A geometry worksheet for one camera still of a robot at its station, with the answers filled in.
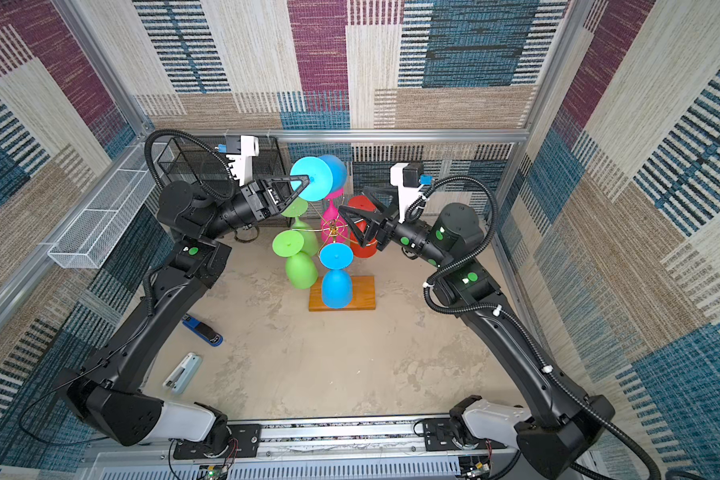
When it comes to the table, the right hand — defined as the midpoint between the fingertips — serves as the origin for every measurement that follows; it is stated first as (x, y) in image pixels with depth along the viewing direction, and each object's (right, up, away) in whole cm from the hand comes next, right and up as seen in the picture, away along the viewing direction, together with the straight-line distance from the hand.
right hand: (354, 206), depth 56 cm
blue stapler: (-42, -31, +30) cm, 60 cm away
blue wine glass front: (-5, -16, +17) cm, 24 cm away
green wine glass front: (-14, -12, +22) cm, 29 cm away
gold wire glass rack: (-5, -3, +20) cm, 21 cm away
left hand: (-7, +4, -5) cm, 10 cm away
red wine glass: (0, -8, +14) cm, 16 cm away
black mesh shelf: (-54, +22, +46) cm, 74 cm away
